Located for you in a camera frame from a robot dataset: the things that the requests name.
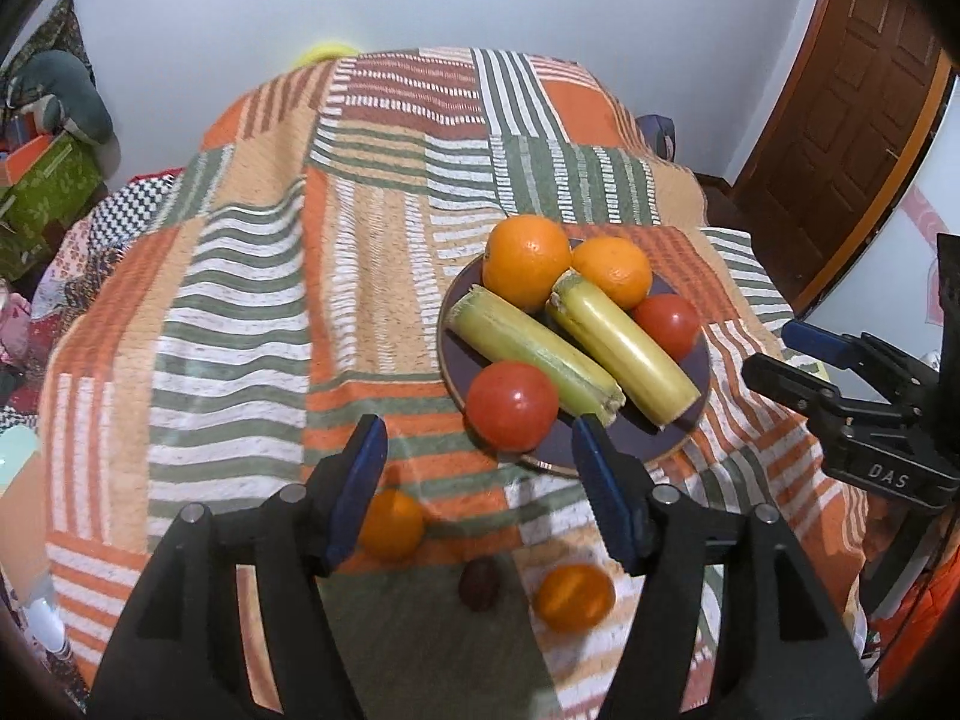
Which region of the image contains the large orange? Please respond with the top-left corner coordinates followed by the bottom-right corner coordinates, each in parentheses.
top-left (571, 237), bottom-right (653, 311)
top-left (481, 215), bottom-right (572, 314)

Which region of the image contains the pink doll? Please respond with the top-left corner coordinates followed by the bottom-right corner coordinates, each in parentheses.
top-left (0, 277), bottom-right (31, 368)

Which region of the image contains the red tomato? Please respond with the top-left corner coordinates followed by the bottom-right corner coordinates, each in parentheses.
top-left (466, 361), bottom-right (560, 453)
top-left (632, 294), bottom-right (702, 362)

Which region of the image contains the floral cloth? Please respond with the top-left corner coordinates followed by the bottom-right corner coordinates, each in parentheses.
top-left (30, 229), bottom-right (125, 331)

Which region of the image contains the grey-purple backpack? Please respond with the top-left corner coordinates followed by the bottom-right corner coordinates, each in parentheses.
top-left (637, 114), bottom-right (680, 160)

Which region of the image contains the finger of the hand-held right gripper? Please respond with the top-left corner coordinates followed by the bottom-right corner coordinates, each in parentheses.
top-left (780, 320), bottom-right (936, 400)
top-left (741, 352), bottom-right (895, 436)

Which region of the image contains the white plastic object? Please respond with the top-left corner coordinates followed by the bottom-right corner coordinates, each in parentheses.
top-left (26, 592), bottom-right (68, 661)

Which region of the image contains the tan cardboard box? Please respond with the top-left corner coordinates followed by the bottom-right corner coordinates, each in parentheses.
top-left (0, 457), bottom-right (47, 593)

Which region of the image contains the orange box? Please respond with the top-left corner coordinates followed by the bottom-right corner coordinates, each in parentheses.
top-left (0, 133), bottom-right (57, 185)

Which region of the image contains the yellow curved object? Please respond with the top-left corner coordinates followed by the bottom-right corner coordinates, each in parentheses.
top-left (296, 41), bottom-right (361, 67)

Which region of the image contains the grey plush shark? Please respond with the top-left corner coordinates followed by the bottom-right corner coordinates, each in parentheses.
top-left (15, 51), bottom-right (113, 145)

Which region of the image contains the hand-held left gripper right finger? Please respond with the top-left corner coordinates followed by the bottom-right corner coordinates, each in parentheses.
top-left (570, 414), bottom-right (875, 720)

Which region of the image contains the small dark fruit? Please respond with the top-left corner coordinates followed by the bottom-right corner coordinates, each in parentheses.
top-left (459, 557), bottom-right (501, 611)

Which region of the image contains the small tangerine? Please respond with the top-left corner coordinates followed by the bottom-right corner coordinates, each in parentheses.
top-left (358, 490), bottom-right (426, 561)
top-left (534, 564), bottom-right (616, 632)

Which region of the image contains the orange garment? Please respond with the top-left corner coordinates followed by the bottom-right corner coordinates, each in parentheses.
top-left (877, 525), bottom-right (960, 698)

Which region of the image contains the green patterned box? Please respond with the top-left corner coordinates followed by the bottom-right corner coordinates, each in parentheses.
top-left (0, 133), bottom-right (104, 278)

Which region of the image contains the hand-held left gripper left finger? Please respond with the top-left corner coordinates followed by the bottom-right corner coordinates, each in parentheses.
top-left (86, 414), bottom-right (389, 720)

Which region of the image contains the checkered cloth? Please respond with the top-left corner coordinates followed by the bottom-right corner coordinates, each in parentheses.
top-left (75, 169), bottom-right (185, 248)

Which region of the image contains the purple plate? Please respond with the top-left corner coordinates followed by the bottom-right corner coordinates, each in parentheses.
top-left (439, 238), bottom-right (712, 475)

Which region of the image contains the striped patchwork blanket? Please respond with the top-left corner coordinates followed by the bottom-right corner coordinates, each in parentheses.
top-left (37, 47), bottom-right (890, 720)

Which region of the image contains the dark patterned cushion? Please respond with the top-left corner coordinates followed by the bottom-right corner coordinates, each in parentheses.
top-left (0, 0), bottom-right (95, 91)

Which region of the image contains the brown wooden door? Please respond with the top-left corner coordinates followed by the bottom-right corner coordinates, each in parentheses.
top-left (731, 0), bottom-right (957, 308)

